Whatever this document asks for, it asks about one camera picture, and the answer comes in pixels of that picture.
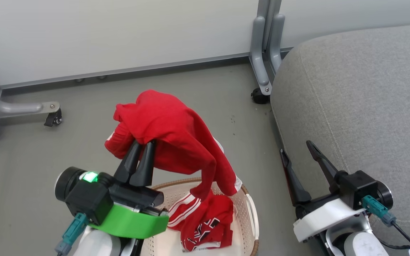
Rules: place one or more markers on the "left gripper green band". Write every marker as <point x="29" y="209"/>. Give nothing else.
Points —
<point x="130" y="222"/>

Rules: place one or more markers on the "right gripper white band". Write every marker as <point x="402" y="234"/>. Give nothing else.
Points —
<point x="324" y="218"/>

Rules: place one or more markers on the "red and white garment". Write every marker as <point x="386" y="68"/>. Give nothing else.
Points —
<point x="176" y="138"/>

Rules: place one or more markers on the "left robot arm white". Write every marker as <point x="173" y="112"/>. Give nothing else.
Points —
<point x="96" y="245"/>

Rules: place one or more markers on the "cream perforated laundry basket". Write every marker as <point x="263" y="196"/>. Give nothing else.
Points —
<point x="247" y="220"/>

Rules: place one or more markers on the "grey fabric sofa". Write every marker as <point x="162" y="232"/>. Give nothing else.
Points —
<point x="361" y="99"/>

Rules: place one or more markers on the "black caster under double leg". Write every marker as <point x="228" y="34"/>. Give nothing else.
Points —
<point x="259" y="96"/>

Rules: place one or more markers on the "black caster under single leg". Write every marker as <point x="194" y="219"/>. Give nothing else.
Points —
<point x="53" y="119"/>

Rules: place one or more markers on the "grey double partition leg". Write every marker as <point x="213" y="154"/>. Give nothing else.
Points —
<point x="262" y="57"/>

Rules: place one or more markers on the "grey single partition leg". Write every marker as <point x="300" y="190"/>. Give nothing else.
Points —
<point x="16" y="106"/>

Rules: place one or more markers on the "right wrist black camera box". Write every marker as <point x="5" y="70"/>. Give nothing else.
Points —
<point x="359" y="188"/>

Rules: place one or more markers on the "grey partition base rail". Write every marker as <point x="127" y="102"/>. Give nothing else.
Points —
<point x="137" y="69"/>

